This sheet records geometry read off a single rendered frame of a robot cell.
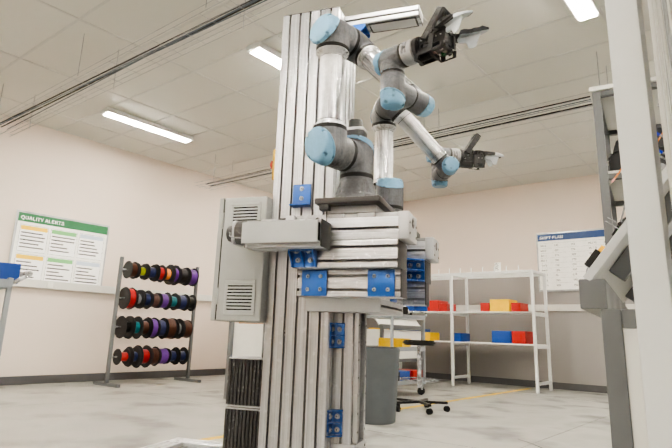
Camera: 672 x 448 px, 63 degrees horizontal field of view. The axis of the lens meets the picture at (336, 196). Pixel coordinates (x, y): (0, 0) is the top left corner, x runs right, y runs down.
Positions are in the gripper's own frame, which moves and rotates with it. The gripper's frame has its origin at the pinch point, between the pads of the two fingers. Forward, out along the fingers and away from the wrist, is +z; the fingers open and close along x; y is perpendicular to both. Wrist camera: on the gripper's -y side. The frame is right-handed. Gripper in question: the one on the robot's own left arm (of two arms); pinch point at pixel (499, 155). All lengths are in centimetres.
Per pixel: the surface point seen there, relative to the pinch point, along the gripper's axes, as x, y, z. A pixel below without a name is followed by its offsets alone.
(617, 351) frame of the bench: 138, 69, -32
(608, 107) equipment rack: 6, -26, 52
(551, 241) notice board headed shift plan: -597, 11, 344
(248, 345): -368, 153, -123
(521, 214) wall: -641, -34, 313
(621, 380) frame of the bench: 138, 74, -32
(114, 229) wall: -581, 30, -333
